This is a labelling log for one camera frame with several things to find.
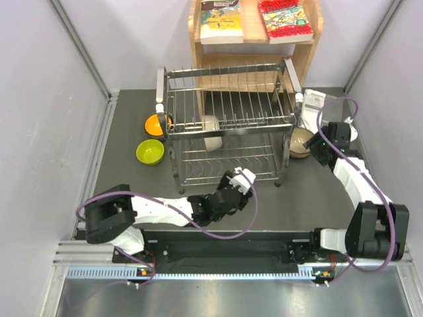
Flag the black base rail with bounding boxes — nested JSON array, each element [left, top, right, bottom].
[[112, 230, 331, 275]]

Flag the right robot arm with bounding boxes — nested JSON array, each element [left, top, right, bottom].
[[305, 122, 409, 262]]

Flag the grey booklet in plastic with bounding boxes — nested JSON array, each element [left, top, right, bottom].
[[299, 88, 343, 134]]

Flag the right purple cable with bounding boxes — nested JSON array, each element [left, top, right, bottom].
[[316, 96, 397, 287]]

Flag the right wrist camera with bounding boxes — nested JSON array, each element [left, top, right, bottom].
[[344, 116, 358, 143]]

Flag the yellow cover book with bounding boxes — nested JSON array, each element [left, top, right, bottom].
[[200, 1, 243, 45]]

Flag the steel two-tier dish rack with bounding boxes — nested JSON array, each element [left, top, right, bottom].
[[155, 58, 303, 194]]

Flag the pink speckled bowl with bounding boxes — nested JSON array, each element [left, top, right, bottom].
[[289, 127, 314, 154]]

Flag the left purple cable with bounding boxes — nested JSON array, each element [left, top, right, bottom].
[[75, 170, 259, 285]]

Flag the small teal blue bowl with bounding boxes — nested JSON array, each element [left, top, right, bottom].
[[290, 153, 310, 159]]

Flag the red cover book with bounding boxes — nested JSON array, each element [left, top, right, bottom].
[[258, 1, 313, 44]]

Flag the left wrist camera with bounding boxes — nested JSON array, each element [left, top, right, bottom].
[[229, 166, 256, 195]]

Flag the purple cable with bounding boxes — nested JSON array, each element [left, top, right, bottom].
[[316, 96, 397, 287], [75, 170, 259, 285]]

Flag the lime green bowl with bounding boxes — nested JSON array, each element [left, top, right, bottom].
[[135, 139, 165, 166]]

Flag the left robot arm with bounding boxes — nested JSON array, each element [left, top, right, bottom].
[[76, 167, 256, 262]]

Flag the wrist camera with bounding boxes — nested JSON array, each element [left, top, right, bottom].
[[229, 166, 256, 195], [344, 116, 358, 143]]

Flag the wooden shelf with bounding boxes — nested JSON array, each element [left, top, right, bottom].
[[188, 0, 325, 113]]

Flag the cream ceramic bowl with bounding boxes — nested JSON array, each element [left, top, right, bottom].
[[201, 114, 224, 153]]

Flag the orange bowl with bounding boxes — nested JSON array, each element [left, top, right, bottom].
[[144, 114, 163, 138]]

